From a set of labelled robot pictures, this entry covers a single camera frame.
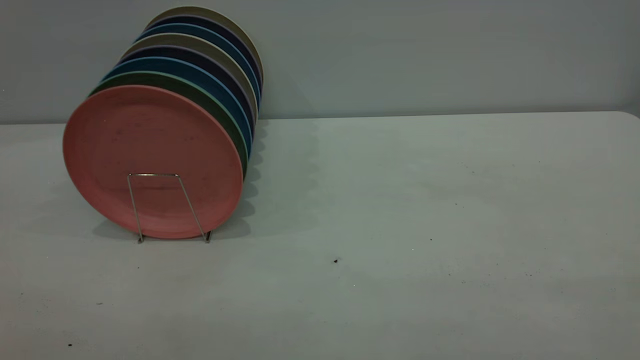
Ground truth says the pink round plate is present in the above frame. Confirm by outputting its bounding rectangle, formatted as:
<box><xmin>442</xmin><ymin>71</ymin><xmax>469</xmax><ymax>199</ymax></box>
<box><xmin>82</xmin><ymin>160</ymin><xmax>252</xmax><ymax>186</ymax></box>
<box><xmin>62</xmin><ymin>84</ymin><xmax>245</xmax><ymax>240</ymax></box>

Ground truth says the green round plate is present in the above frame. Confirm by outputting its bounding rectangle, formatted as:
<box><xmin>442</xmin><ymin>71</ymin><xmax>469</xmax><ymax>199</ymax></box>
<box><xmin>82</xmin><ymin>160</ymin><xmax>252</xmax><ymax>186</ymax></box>
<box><xmin>89</xmin><ymin>70</ymin><xmax>250</xmax><ymax>179</ymax></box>

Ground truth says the blue round plate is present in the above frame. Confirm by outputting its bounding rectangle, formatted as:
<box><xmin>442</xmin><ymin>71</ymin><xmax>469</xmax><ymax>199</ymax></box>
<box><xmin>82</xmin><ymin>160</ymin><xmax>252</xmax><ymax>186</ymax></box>
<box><xmin>102</xmin><ymin>56</ymin><xmax>254</xmax><ymax>156</ymax></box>
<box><xmin>134</xmin><ymin>23</ymin><xmax>261</xmax><ymax>107</ymax></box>

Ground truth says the dark purple round plate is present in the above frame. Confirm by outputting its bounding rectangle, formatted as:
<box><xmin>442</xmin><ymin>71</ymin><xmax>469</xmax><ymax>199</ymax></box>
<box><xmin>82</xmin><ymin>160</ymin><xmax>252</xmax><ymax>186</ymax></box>
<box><xmin>119</xmin><ymin>45</ymin><xmax>256</xmax><ymax>137</ymax></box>
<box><xmin>146</xmin><ymin>14</ymin><xmax>263</xmax><ymax>87</ymax></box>

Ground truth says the beige round plate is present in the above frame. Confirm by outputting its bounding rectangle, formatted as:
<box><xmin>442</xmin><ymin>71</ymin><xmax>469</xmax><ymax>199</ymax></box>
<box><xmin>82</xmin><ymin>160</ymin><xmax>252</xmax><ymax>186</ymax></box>
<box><xmin>144</xmin><ymin>5</ymin><xmax>264</xmax><ymax>82</ymax></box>
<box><xmin>121</xmin><ymin>32</ymin><xmax>259</xmax><ymax>122</ymax></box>

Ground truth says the metal wire plate rack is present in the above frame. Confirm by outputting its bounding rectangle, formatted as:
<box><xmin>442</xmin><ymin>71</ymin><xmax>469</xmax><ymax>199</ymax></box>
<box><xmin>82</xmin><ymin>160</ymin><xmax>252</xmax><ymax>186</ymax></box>
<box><xmin>126</xmin><ymin>172</ymin><xmax>213</xmax><ymax>245</ymax></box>

